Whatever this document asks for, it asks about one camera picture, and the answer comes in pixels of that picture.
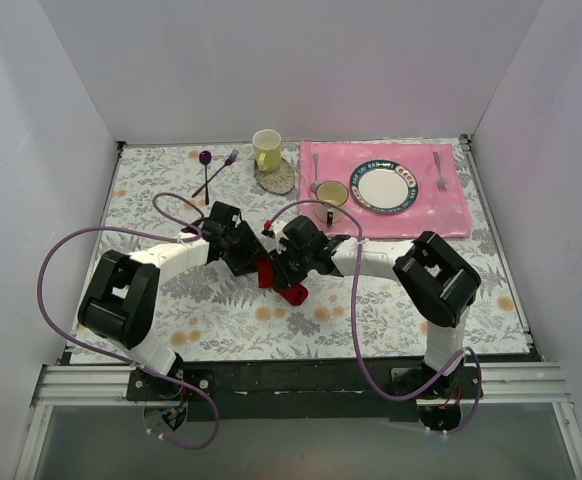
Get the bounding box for white plate blue rim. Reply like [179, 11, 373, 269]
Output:
[349, 159, 419, 215]

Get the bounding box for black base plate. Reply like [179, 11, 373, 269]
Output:
[126, 357, 478, 422]

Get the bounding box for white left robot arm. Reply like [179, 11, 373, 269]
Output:
[77, 201, 265, 400]

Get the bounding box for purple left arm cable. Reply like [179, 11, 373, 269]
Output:
[38, 192, 221, 450]

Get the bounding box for cream enamel mug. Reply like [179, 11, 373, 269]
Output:
[314, 181, 349, 227]

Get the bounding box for silver fork on placemat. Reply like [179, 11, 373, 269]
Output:
[433, 151, 446, 191]

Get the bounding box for pink placemat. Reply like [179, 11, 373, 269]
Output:
[299, 141, 472, 240]

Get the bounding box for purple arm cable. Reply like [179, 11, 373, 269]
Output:
[38, 192, 221, 450]
[265, 199, 483, 435]

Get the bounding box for floral tablecloth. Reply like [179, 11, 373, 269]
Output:
[77, 141, 528, 371]

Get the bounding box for red cloth napkin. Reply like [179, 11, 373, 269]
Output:
[255, 258, 309, 306]

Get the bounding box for yellow ceramic mug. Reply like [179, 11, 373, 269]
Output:
[252, 129, 282, 172]

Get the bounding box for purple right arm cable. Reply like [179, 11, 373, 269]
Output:
[265, 199, 483, 435]

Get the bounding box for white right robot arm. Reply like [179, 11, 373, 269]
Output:
[257, 216, 481, 398]

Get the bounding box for purple fork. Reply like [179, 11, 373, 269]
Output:
[192, 149, 239, 197]

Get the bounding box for purple spoon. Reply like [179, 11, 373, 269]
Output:
[199, 150, 212, 205]

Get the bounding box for speckled round coaster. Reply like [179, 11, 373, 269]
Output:
[254, 157, 296, 195]

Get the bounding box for silver spoon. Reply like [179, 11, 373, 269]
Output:
[310, 153, 320, 193]

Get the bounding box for aluminium frame rail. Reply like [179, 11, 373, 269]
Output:
[13, 362, 582, 479]

